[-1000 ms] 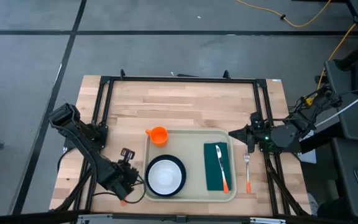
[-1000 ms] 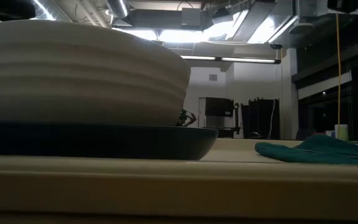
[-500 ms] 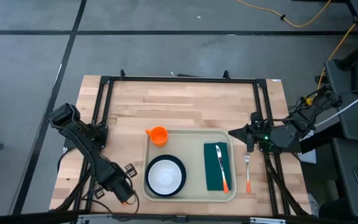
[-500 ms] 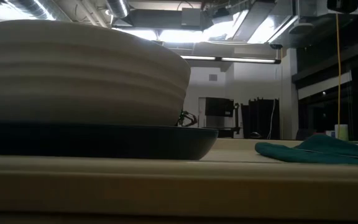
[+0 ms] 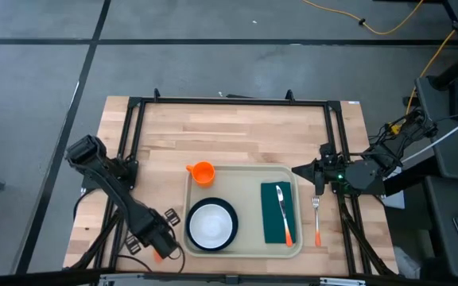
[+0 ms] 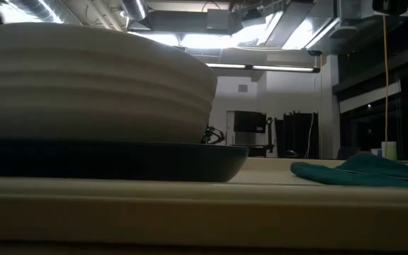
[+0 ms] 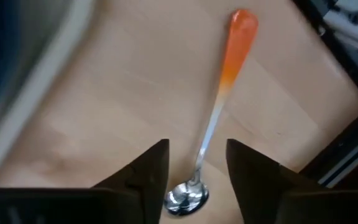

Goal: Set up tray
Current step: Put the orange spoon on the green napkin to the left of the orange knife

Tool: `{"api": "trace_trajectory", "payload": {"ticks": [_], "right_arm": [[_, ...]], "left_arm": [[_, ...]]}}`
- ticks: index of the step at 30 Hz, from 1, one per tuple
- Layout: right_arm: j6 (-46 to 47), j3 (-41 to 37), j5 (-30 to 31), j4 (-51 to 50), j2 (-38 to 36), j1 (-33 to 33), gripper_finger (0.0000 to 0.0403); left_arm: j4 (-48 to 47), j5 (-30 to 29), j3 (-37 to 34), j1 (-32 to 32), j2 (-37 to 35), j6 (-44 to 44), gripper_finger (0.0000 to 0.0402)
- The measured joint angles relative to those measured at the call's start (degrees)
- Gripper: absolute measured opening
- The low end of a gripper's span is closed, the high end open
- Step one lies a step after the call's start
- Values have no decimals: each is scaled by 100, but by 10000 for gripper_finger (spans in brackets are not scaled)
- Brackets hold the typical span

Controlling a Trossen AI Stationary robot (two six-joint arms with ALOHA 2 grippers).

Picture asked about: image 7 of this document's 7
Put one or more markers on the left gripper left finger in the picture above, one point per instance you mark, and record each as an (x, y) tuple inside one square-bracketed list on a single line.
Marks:
[(151, 180)]

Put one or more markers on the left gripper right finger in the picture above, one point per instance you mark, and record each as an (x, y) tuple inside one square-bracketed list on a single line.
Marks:
[(256, 183)]

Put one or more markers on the dark blue plate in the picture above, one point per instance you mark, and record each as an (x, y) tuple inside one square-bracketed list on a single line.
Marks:
[(5, 37)]

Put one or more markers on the black aluminium table frame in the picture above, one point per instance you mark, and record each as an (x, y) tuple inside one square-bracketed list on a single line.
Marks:
[(346, 149)]

